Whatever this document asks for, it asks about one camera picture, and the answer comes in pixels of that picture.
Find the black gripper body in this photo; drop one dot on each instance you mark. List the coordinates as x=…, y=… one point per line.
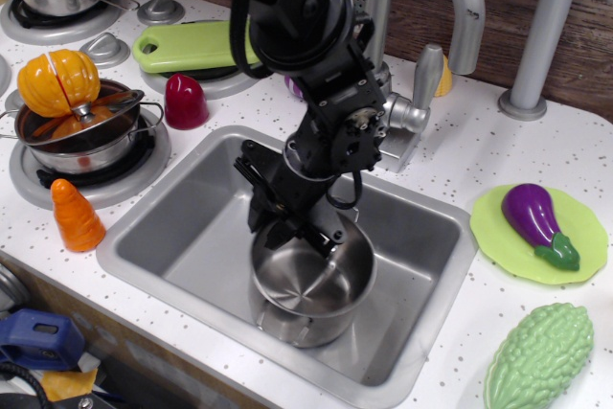
x=296, y=198

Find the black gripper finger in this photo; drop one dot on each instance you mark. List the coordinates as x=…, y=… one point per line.
x=261, y=210
x=280, y=232

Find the steel pot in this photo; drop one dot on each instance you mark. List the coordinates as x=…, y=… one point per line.
x=82, y=156
x=304, y=298

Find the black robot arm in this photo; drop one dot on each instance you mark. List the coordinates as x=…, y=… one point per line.
x=319, y=45

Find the grey sink basin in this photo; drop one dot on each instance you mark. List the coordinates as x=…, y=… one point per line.
x=187, y=243

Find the steel pot lid tilted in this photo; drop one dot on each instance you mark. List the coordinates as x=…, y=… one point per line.
x=104, y=118

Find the purple striped toy onion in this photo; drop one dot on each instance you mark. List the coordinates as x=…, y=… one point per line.
x=293, y=87

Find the red toy pepper piece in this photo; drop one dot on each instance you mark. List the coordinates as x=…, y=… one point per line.
x=185, y=103

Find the grey middle stove burner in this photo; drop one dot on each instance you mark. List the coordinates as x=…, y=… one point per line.
x=216, y=83

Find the grey stove burner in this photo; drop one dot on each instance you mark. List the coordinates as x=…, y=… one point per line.
x=216, y=83
x=92, y=24
x=103, y=188

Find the silver curved faucet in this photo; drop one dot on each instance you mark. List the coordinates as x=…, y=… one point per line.
x=405, y=119

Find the grey front stove burner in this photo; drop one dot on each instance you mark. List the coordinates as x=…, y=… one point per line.
x=103, y=188

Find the orange toy carrot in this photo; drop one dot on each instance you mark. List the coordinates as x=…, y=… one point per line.
x=80, y=227

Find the green cutting board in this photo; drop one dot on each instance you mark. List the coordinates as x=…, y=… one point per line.
x=184, y=47

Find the yellow toy corn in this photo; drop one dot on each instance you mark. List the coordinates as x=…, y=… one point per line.
x=446, y=80

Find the grey stove knob lower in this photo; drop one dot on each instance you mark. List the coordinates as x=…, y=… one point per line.
x=106, y=50

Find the grey stove knob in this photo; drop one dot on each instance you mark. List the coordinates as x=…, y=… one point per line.
x=106, y=50
x=160, y=12

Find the grey stove knob upper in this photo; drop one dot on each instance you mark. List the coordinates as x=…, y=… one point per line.
x=160, y=12

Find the orange toy pumpkin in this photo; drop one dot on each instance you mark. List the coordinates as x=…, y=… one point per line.
x=52, y=85

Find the purple toy eggplant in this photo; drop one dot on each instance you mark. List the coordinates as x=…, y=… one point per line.
x=529, y=210

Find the grey vertical pole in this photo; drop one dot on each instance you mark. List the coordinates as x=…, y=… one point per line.
x=524, y=101

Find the blue tool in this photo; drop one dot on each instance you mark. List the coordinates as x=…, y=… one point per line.
x=38, y=340

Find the grey back stove burner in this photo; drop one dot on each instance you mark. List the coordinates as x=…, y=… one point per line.
x=92, y=24

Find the green toy bitter gourd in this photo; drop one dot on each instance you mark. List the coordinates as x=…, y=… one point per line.
x=539, y=358

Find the light green plate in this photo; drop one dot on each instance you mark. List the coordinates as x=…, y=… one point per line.
x=498, y=240

